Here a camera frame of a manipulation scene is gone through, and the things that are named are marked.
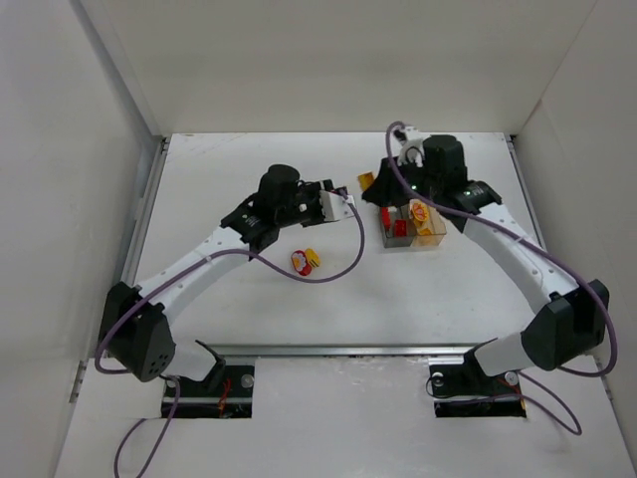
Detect yellow square lego brick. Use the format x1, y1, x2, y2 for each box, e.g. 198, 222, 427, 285
357, 172, 375, 191

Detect red L-shaped lego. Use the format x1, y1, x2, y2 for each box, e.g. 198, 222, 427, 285
380, 207, 392, 231

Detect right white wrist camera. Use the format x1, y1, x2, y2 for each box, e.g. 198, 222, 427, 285
393, 126, 425, 167

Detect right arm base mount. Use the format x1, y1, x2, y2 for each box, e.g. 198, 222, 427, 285
426, 363, 527, 418

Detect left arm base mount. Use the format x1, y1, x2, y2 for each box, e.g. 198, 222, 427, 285
160, 358, 256, 419

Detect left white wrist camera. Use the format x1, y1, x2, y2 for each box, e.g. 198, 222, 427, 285
319, 190, 355, 222

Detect grey transparent container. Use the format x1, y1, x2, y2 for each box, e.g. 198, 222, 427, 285
378, 205, 416, 249

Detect small red lego brick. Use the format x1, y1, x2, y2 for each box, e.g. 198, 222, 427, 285
393, 219, 408, 238

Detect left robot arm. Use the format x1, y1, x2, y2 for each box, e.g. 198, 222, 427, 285
96, 164, 334, 382

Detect red cloud print lego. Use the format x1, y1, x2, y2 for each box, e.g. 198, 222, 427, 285
291, 250, 313, 277

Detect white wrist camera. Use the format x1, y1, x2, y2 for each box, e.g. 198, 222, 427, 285
319, 190, 355, 222
393, 126, 425, 167

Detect yellow striped sloped lego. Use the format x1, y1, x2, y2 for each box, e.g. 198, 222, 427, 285
305, 248, 321, 269

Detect yellow peacock lego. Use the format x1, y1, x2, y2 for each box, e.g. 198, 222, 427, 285
409, 199, 430, 228

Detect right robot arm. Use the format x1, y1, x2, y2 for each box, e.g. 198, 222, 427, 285
362, 123, 614, 376

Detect amber transparent container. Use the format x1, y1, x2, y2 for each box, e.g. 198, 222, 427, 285
408, 200, 447, 248

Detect aluminium rail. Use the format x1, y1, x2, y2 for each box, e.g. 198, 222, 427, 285
107, 343, 581, 360

